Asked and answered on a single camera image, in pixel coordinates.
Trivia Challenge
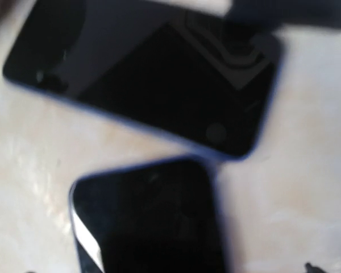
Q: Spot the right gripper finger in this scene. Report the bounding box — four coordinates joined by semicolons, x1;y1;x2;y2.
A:
305;263;327;273

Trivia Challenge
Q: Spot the blue-edged black smartphone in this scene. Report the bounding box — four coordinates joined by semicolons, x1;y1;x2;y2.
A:
69;155;231;272

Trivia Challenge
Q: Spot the black folding phone stand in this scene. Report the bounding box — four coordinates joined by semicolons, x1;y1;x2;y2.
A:
227;0;341;30

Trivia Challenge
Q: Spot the left black smartphone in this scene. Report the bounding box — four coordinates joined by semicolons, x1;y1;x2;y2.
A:
3;1;283;158

